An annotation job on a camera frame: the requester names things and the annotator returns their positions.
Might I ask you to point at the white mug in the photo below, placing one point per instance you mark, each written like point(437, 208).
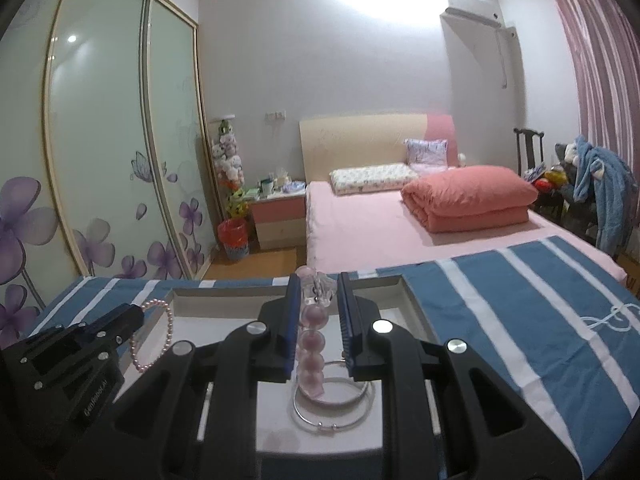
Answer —
point(266, 186)

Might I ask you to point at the blue garment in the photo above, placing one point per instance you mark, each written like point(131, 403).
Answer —
point(600, 185)

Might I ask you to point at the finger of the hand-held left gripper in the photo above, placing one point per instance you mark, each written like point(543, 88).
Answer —
point(292, 325)
point(117, 325)

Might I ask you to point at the small purple pillow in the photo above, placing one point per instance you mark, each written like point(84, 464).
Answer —
point(426, 151)

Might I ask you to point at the blue white striped cloth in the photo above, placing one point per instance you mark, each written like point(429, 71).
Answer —
point(500, 310)

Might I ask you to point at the thin silver bangle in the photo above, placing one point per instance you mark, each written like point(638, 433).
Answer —
point(310, 422)

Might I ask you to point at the floral sliding door wardrobe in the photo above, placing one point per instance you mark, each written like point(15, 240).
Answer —
point(100, 135)

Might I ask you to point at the grey shallow cardboard box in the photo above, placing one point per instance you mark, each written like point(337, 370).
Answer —
point(220, 310)

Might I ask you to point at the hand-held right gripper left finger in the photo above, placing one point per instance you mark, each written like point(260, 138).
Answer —
point(292, 325)

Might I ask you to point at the folded pink quilt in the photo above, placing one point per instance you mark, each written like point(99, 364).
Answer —
point(470, 197)

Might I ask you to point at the yellow plush toy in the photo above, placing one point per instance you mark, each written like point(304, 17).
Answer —
point(237, 204)

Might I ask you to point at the dark wooden chair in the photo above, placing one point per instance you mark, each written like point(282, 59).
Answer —
point(522, 152)

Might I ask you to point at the pink curtain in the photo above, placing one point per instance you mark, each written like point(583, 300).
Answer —
point(605, 60)

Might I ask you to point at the wide silver bangle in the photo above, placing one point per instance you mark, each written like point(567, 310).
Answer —
point(367, 395)

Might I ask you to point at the pile of colourful toys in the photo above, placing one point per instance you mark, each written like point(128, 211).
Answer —
point(550, 180)

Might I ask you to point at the beige pink headboard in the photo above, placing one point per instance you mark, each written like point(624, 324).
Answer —
point(360, 142)

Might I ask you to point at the white patterned pillow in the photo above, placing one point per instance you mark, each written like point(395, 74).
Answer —
point(372, 179)

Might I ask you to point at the red waste bin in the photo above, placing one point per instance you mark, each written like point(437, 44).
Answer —
point(233, 237)

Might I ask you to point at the bed with pink sheet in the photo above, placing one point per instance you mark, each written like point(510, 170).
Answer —
point(360, 230)

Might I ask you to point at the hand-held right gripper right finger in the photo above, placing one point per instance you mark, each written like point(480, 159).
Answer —
point(346, 320)

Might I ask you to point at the white pipe cover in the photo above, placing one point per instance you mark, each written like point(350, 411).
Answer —
point(507, 55)

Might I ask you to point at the pink beige nightstand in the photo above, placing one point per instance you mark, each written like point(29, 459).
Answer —
point(280, 222)

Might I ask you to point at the white air conditioner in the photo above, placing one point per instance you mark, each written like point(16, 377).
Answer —
point(472, 10)

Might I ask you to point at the white wall socket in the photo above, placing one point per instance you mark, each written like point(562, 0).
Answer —
point(275, 115)

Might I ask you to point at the tower of plush toys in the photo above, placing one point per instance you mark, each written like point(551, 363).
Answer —
point(227, 155)

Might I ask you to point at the grey plush toy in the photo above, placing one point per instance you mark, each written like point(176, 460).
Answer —
point(565, 154)

